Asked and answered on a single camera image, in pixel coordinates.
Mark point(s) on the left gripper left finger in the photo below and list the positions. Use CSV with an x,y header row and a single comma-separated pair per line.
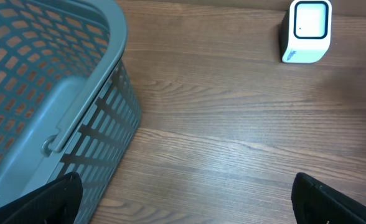
x,y
56,202

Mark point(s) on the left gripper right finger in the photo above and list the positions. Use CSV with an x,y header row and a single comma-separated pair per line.
x,y
315,202

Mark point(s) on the white barcode scanner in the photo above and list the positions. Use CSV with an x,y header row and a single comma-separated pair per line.
x,y
305,31

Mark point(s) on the grey plastic basket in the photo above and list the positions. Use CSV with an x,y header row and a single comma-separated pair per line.
x,y
66,102

